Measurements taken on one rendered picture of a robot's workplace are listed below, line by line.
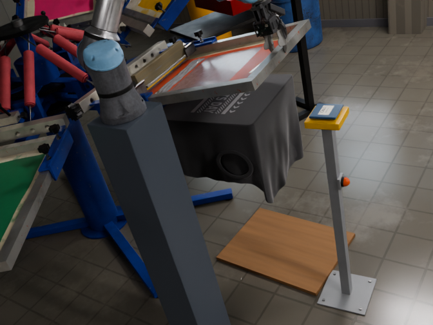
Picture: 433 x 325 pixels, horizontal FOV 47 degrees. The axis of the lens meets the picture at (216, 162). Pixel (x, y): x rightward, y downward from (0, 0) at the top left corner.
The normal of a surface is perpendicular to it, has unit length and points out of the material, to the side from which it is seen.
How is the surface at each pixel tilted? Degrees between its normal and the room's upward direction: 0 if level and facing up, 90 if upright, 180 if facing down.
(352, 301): 0
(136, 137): 90
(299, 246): 0
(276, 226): 0
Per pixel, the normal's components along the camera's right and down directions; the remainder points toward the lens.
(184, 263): 0.82, 0.14
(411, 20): -0.54, 0.55
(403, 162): -0.22, -0.82
